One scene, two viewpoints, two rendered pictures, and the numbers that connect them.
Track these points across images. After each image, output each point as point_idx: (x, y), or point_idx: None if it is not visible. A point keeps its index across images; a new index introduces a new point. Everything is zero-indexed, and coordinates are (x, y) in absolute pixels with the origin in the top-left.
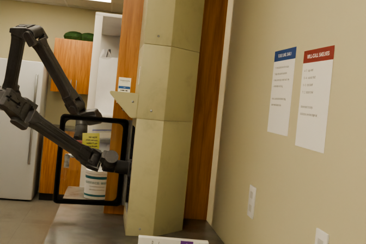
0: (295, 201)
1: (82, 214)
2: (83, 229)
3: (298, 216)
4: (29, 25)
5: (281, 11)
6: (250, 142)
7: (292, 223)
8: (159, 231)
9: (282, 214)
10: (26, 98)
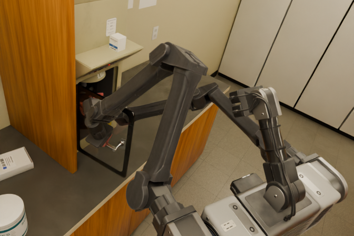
0: (140, 28)
1: (100, 173)
2: (132, 145)
3: (142, 31)
4: (182, 49)
5: None
6: None
7: (138, 36)
8: None
9: (130, 38)
10: (196, 88)
